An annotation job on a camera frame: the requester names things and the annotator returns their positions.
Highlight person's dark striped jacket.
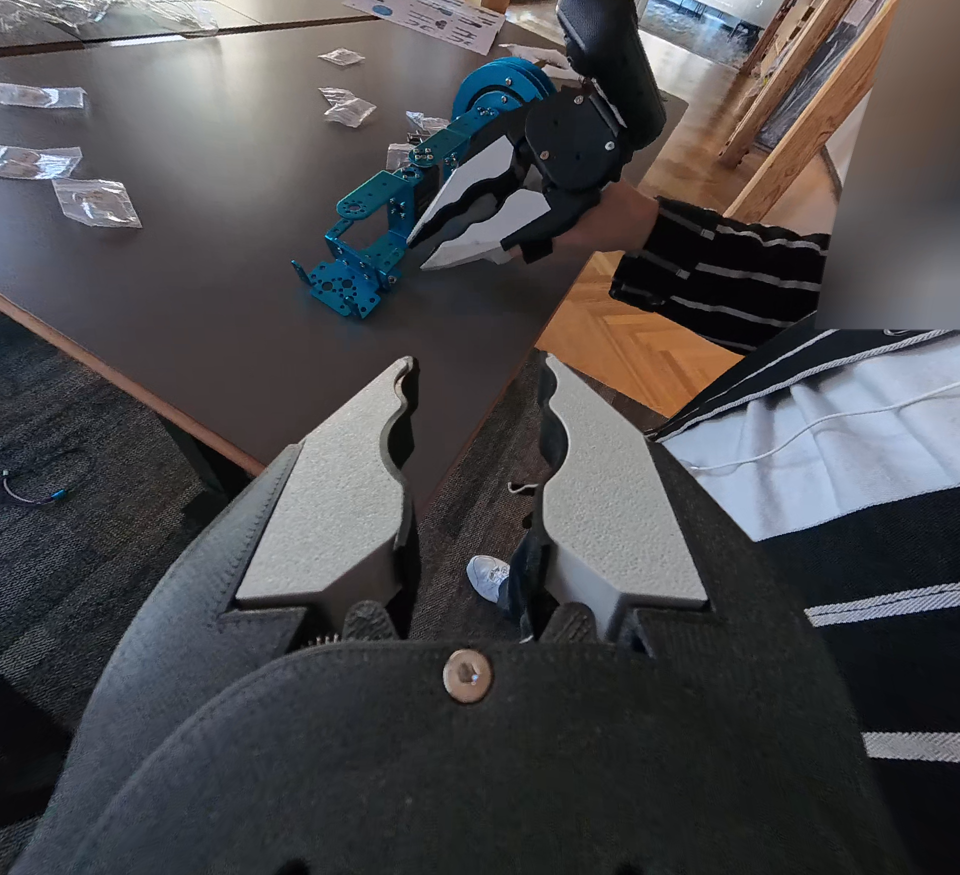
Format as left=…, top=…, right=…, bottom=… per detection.
left=645, top=327, right=960, bottom=875

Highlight coloured wires with blue plugs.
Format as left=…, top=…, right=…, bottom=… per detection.
left=0, top=468, right=71, bottom=509

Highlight person's right forearm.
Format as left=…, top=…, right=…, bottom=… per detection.
left=609, top=196, right=831, bottom=356

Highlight blue metal toy robot arm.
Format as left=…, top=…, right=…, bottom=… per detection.
left=291, top=56, right=561, bottom=322

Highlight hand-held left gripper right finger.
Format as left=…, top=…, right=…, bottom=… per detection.
left=528, top=353, right=710, bottom=636

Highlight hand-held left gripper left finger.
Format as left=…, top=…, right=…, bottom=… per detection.
left=236, top=356, right=417, bottom=621

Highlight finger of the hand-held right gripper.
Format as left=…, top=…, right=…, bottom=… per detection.
left=418, top=185, right=556, bottom=271
left=407, top=138, right=522, bottom=248

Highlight person's jeans leg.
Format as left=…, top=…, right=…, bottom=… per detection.
left=498, top=526, right=546, bottom=641

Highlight person's white shirt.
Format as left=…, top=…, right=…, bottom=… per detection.
left=663, top=342, right=960, bottom=542

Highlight printed instruction sheet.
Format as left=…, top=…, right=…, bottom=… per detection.
left=343, top=0, right=509, bottom=56

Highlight person's white shoe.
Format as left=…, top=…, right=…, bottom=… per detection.
left=466, top=554, right=513, bottom=605

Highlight large clear plastic wrap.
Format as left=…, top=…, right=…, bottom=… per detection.
left=0, top=0, right=220, bottom=41

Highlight scattered clear plastic parts bags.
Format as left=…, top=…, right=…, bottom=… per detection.
left=0, top=48, right=453, bottom=230

